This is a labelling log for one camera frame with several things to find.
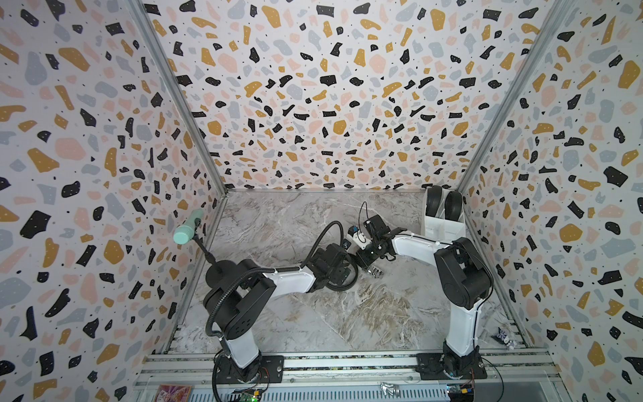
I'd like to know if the black belt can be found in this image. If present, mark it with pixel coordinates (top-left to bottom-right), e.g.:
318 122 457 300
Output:
425 186 443 218
326 251 383 292
444 190 463 222

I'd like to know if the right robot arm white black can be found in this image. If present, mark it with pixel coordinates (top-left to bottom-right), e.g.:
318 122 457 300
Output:
348 215 494 379

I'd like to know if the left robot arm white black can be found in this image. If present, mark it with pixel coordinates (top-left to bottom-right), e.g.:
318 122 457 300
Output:
204 220 358 382

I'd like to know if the white storage roll organizer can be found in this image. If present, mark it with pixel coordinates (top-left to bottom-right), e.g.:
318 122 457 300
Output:
420 188 467 242

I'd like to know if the green microphone on black stand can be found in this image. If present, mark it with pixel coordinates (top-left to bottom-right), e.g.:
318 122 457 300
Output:
173 209 238 291

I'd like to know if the small crumpled wrapper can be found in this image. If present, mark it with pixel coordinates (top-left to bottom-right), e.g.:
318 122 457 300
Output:
495 328 517 350

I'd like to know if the pink printed card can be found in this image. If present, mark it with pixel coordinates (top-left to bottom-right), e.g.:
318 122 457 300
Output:
152 385 194 402

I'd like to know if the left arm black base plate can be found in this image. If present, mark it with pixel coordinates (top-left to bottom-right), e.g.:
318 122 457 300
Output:
213 354 285 385

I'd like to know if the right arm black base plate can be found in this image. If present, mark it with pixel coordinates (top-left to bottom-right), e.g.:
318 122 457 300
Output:
415 353 487 380

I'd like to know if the aluminium mounting rail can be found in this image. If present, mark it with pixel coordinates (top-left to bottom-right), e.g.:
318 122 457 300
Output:
134 348 562 390

